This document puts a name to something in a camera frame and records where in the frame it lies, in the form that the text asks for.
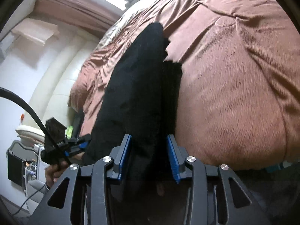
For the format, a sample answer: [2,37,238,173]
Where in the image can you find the black pants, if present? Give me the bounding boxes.
[82,21,184,225]

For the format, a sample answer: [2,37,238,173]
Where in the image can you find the person's left hand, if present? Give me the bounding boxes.
[44,152,85,189]

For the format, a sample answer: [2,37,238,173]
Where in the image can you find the cream padded headboard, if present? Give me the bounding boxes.
[28,29,99,126]

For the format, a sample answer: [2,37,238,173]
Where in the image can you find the brown bed cover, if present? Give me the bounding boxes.
[68,0,299,170]

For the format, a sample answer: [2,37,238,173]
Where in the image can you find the pink curtain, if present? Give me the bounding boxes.
[34,0,122,38]

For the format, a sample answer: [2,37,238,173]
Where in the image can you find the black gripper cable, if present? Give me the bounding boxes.
[0,87,72,167]

